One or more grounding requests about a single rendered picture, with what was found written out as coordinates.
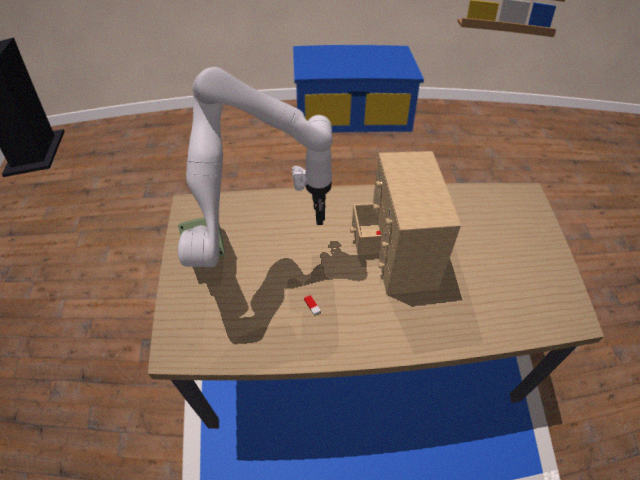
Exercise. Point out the wooden chest of drawers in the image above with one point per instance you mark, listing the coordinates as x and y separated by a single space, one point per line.
426 217

